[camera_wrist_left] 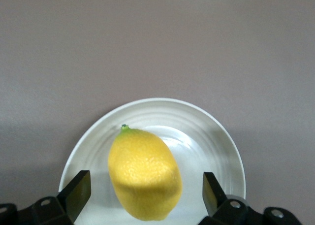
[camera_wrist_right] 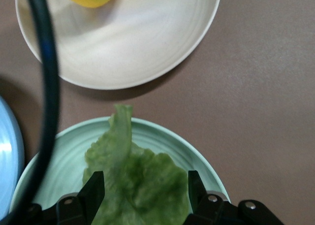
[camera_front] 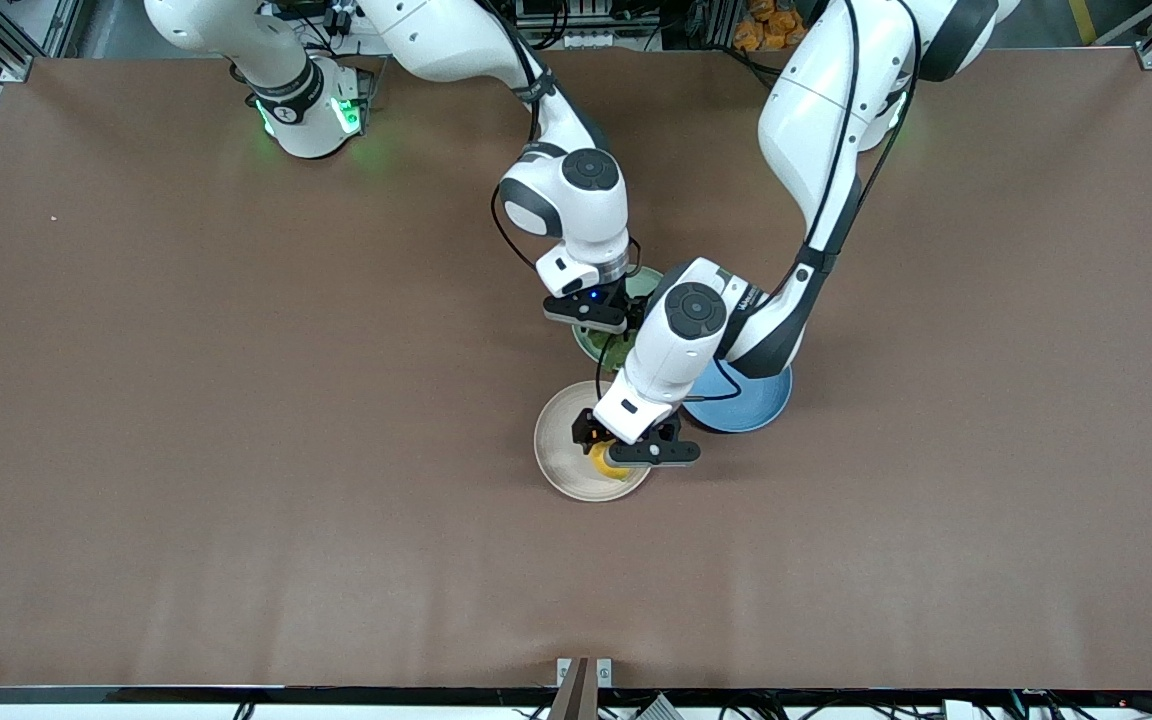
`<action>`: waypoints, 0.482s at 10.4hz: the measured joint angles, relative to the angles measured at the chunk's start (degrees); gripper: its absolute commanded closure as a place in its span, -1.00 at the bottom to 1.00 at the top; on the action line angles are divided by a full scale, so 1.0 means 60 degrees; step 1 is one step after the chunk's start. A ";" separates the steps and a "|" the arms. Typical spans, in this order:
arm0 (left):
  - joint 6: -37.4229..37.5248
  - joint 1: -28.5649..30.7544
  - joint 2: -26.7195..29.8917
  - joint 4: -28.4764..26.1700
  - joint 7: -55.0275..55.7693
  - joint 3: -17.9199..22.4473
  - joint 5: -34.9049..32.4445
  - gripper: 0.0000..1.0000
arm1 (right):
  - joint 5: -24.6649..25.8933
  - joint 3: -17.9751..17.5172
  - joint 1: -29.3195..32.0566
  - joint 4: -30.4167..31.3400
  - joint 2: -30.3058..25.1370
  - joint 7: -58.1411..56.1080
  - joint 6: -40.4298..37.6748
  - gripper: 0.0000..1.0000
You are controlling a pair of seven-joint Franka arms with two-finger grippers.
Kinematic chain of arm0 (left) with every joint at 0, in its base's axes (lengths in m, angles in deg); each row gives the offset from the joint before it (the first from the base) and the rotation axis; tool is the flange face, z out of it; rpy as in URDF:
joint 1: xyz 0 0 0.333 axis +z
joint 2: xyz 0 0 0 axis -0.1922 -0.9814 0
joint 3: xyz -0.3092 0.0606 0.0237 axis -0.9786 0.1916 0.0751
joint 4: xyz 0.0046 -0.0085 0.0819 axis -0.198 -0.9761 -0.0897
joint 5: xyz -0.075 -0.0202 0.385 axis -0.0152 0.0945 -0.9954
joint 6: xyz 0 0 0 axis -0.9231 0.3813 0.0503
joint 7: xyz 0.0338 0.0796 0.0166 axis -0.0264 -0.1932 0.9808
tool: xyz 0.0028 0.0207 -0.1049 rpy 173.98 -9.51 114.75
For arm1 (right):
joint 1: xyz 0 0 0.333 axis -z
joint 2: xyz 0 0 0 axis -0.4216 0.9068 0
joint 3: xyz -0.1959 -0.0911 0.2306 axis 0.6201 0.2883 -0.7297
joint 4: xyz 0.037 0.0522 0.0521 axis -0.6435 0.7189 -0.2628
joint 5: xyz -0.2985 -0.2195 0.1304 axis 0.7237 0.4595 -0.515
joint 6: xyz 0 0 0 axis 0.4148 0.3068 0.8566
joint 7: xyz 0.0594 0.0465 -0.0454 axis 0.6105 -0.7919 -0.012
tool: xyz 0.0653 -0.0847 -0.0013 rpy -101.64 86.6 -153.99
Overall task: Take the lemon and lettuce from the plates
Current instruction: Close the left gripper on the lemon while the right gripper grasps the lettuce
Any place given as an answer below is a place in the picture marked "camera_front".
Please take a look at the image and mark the green lettuce leaf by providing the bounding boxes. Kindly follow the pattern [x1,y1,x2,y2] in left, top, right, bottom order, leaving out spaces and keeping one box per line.
[591,330,639,369]

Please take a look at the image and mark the bag of oranges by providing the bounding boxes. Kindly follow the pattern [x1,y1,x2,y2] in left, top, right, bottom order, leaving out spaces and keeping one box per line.
[732,0,809,54]

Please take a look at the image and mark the blue plate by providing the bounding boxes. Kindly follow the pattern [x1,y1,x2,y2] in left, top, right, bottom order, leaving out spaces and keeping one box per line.
[681,358,794,434]

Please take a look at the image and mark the metal bracket with brown post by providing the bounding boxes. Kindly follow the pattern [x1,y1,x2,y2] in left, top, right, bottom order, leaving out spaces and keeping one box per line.
[548,657,614,720]

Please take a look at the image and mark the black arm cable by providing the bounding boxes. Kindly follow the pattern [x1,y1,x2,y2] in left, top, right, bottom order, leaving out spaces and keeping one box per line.
[681,0,927,403]
[489,0,559,273]

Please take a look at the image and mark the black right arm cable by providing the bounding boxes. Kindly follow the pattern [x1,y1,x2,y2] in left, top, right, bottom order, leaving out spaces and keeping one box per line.
[489,0,559,273]

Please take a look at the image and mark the brown table cover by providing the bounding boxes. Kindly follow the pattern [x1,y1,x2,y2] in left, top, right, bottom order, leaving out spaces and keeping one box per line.
[0,46,1152,693]

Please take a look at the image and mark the pale green plate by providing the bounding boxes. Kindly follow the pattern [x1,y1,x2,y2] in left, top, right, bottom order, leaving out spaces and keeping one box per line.
[572,264,669,374]

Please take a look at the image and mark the yellow lemon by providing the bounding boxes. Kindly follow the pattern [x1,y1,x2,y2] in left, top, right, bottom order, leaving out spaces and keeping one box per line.
[590,443,634,482]

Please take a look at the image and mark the beige plate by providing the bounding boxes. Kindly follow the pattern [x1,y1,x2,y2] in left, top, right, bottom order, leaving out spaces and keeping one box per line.
[534,380,655,503]

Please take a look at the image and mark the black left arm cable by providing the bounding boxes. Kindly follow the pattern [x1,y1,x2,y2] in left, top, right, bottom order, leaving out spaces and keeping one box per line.
[681,0,927,403]

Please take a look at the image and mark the white power strip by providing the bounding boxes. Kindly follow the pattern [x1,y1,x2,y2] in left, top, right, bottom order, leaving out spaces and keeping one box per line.
[321,0,377,37]

